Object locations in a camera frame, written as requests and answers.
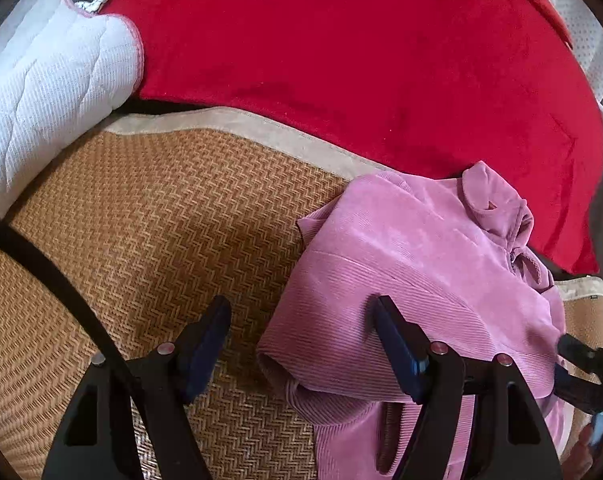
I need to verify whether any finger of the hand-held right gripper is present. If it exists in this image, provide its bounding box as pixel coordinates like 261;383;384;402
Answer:
553;366;596;413
556;334;597;373

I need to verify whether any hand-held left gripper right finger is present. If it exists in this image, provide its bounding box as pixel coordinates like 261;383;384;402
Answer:
369;294;565;480

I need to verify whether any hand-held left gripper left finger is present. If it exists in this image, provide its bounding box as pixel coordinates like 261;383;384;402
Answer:
42;295;232;480

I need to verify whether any pink corduroy jacket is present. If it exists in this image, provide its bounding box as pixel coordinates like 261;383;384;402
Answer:
256;160;567;480

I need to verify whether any person's right hand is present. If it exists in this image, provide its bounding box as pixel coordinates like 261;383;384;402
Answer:
565;424;601;480

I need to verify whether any woven bamboo mat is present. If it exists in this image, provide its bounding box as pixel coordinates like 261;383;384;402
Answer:
0;107;603;480

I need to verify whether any red blanket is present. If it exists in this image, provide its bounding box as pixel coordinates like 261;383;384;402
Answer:
96;0;603;276

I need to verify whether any white quilted pad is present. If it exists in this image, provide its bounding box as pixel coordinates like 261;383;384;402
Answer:
0;0;145;221

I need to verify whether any black braided cable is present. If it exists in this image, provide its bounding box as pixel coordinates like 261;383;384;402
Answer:
0;212;132;391

